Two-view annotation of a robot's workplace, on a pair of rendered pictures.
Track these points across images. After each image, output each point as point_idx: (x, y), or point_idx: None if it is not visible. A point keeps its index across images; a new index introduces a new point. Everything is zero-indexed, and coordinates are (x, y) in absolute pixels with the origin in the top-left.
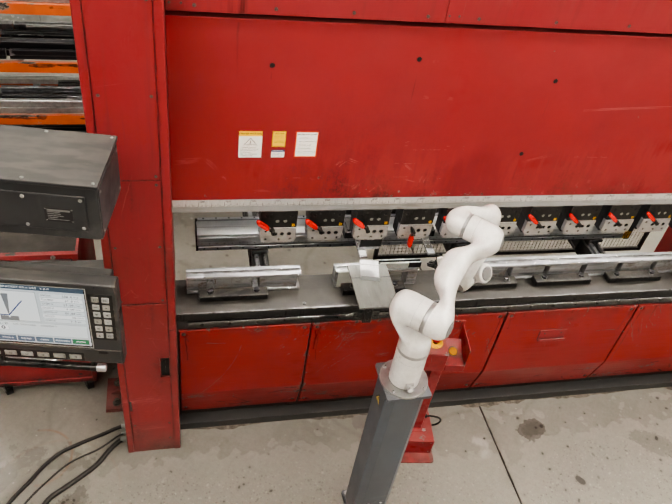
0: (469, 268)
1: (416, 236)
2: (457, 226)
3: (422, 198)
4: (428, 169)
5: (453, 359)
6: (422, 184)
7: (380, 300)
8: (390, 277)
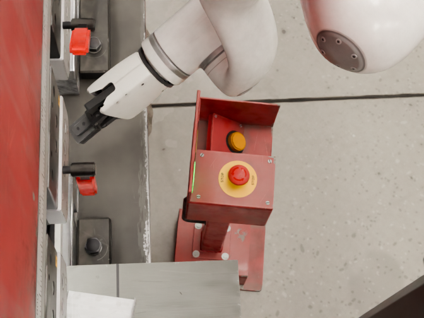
0: (268, 40)
1: (67, 158)
2: (421, 34)
3: (42, 106)
4: (17, 45)
5: (253, 146)
6: (31, 91)
7: (216, 313)
8: (74, 254)
